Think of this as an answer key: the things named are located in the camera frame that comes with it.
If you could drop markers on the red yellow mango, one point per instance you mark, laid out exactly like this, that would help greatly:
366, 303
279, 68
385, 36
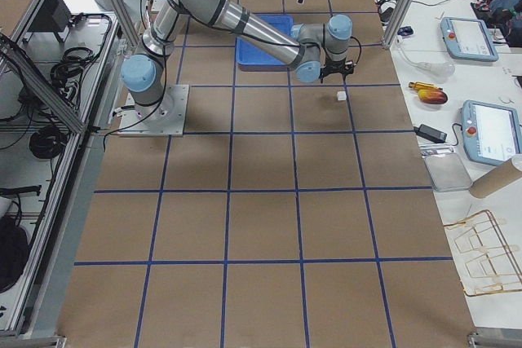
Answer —
432, 96

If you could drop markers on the teach pendant far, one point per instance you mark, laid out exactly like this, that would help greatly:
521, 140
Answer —
468, 39

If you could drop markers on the aluminium frame post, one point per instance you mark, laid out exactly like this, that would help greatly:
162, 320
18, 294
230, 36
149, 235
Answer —
118, 1

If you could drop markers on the metal lidded tin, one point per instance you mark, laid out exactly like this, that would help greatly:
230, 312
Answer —
447, 172

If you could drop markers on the teach pendant near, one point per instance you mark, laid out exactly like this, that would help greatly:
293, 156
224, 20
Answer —
491, 133

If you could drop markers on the gold wire rack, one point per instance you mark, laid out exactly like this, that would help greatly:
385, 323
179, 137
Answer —
486, 262

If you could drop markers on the black power adapter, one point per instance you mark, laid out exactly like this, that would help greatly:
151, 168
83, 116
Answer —
429, 133

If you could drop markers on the teach pendant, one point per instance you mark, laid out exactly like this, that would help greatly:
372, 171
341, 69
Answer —
491, 133
468, 39

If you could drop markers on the cardboard tube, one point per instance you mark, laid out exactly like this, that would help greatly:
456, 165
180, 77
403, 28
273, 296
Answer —
497, 178

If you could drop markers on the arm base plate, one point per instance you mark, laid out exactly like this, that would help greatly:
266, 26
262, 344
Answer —
168, 119

